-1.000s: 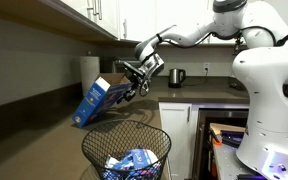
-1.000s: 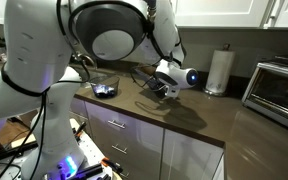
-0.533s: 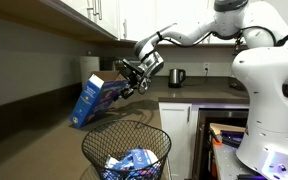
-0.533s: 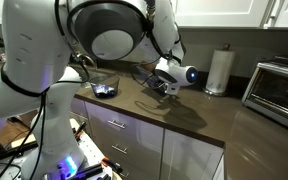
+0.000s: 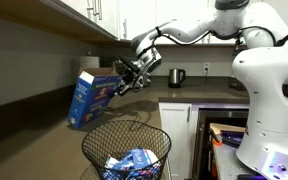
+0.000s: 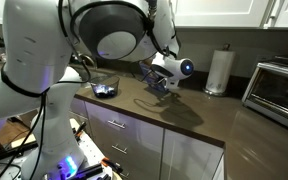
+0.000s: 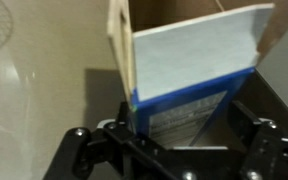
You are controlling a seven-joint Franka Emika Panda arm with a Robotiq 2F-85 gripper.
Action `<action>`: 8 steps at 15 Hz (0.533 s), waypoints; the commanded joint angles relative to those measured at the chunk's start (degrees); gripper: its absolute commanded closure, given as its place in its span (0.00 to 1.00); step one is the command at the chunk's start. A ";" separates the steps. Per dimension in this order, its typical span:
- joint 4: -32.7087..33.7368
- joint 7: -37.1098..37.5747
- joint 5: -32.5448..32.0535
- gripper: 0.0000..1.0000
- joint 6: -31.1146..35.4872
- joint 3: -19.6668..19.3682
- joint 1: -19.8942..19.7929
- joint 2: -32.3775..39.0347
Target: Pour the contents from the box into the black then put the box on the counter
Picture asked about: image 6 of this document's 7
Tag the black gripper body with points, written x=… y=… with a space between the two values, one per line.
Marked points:
x=160 y=81

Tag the blue snack box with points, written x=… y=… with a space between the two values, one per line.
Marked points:
x=149 y=75

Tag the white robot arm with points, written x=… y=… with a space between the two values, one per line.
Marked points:
x=37 y=83

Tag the blue white snack pouch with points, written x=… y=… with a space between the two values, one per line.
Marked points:
x=99 y=89
x=110 y=90

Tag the white paper towel roll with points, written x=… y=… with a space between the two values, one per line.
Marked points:
x=220 y=70

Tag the grey lower drawer cabinet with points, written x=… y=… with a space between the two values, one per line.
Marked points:
x=134 y=140

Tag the chrome sink faucet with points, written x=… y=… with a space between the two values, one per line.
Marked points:
x=89 y=60

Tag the black orange bar clamp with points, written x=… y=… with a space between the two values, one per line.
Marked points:
x=112 y=164
x=80 y=128

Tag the silver toaster oven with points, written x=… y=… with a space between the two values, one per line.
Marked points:
x=277 y=93

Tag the light wooden board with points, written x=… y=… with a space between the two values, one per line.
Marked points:
x=20 y=141

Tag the white perforated base plate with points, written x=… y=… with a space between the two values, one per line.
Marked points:
x=92 y=146

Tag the white upper wall cabinets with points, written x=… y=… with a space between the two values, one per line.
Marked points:
x=234 y=11

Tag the black mounting bracket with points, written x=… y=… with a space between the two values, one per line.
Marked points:
x=90 y=170

